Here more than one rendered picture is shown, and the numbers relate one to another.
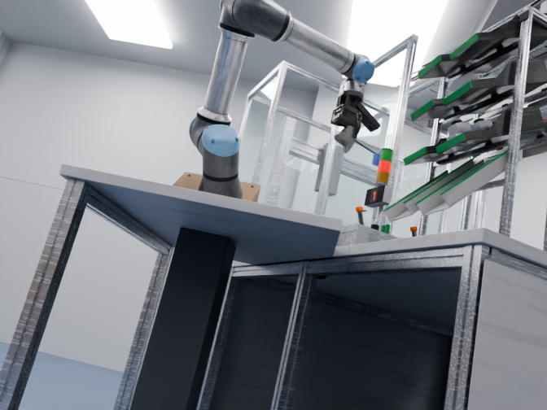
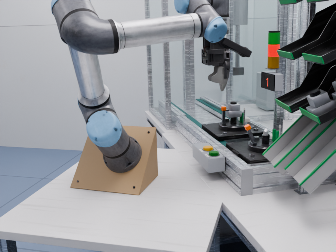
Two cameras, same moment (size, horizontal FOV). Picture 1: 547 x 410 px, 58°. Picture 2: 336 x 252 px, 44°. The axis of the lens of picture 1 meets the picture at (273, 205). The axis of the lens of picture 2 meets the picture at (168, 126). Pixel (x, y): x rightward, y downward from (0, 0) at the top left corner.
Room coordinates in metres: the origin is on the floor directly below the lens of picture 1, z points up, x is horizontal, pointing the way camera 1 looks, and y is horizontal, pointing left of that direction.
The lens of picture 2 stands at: (0.11, -0.22, 1.47)
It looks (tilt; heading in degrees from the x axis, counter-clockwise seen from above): 14 degrees down; 8
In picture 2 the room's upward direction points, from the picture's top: 2 degrees counter-clockwise
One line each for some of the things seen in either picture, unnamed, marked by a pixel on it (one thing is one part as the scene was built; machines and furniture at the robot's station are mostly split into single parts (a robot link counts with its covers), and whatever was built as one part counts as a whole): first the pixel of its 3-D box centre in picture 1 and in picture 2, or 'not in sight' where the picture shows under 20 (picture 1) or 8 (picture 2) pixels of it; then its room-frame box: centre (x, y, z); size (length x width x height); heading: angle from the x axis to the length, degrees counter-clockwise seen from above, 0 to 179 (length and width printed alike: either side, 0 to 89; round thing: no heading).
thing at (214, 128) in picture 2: not in sight; (233, 129); (2.03, -0.25, 0.96); 0.24 x 0.24 x 0.02; 22
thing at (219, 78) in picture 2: (346, 137); (219, 79); (1.57, -0.19, 1.27); 0.06 x 0.03 x 0.09; 111
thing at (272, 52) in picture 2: (384, 167); (274, 50); (1.93, -0.42, 1.34); 0.05 x 0.05 x 0.05
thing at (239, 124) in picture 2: not in sight; (233, 125); (2.03, -0.25, 0.98); 0.14 x 0.14 x 0.02
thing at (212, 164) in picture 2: not in sight; (208, 156); (1.71, -0.14, 0.93); 0.21 x 0.07 x 0.06; 22
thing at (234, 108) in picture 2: not in sight; (235, 109); (2.03, -0.26, 1.06); 0.08 x 0.04 x 0.07; 111
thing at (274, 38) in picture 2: (386, 156); (274, 38); (1.93, -0.42, 1.39); 0.05 x 0.05 x 0.05
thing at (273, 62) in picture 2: (382, 179); (273, 62); (1.93, -0.42, 1.29); 0.05 x 0.05 x 0.05
